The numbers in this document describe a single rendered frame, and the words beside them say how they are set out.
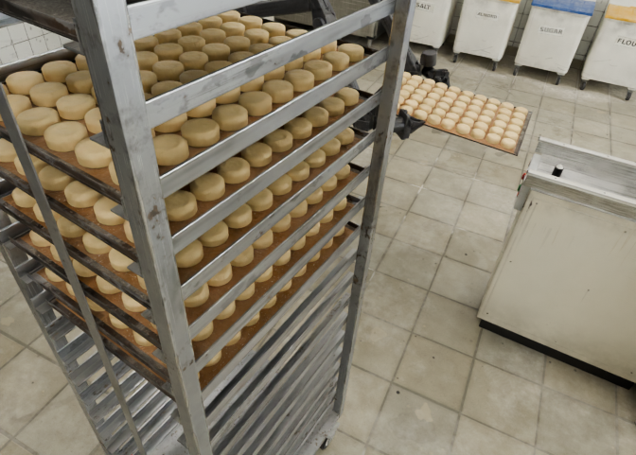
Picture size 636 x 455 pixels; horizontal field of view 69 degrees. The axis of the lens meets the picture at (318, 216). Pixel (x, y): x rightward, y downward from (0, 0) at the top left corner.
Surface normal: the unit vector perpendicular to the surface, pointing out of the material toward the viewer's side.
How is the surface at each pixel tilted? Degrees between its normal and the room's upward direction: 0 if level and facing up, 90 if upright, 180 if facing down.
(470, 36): 95
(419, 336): 0
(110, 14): 90
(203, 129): 0
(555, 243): 90
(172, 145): 0
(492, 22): 91
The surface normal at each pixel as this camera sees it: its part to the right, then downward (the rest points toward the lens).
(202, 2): 0.83, 0.39
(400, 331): 0.06, -0.77
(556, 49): -0.43, 0.59
